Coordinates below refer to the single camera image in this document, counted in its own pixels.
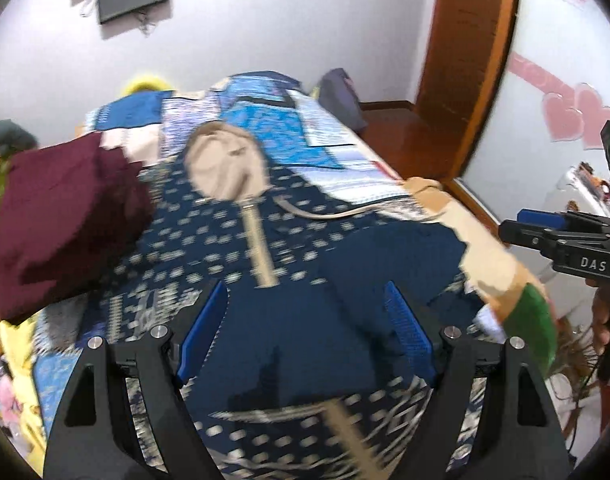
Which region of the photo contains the brown stringy bundle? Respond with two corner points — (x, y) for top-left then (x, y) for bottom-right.
(549, 317), (602, 413)

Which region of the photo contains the white cabinet with stickers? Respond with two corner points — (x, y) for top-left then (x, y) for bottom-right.
(549, 161), (610, 223)

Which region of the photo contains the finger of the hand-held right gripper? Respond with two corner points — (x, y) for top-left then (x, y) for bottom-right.
(516, 208), (569, 231)
(498, 218), (552, 255)

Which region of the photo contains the grey fuzzy cloth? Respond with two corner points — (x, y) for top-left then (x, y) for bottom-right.
(34, 304), (98, 357)

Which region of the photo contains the blue patchwork bed blanket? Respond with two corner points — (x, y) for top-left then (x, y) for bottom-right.
(30, 70), (490, 480)

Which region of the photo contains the yellow printed cloth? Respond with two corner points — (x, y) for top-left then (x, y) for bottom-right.
(0, 317), (53, 463)

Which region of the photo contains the person's right hand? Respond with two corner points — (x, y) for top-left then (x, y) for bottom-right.
(590, 284), (610, 357)

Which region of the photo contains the pink heart wall decoration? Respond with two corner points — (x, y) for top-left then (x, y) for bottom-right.
(509, 51), (610, 152)

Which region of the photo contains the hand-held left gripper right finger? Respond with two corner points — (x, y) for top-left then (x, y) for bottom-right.
(382, 280), (574, 480)

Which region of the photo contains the wooden door frame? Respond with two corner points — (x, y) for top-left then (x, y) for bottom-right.
(414, 0), (524, 183)

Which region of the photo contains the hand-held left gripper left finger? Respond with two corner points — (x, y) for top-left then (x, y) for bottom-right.
(42, 279), (231, 480)

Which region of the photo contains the maroon folded garment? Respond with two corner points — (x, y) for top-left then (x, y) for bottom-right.
(0, 132), (157, 327)

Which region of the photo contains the dark blue pillow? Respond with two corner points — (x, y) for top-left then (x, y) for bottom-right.
(317, 67), (369, 132)

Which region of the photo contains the navy gold print dress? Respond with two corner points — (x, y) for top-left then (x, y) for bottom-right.
(100, 122), (490, 480)

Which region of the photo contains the yellow plush pillow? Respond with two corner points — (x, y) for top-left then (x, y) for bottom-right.
(121, 74), (177, 97)

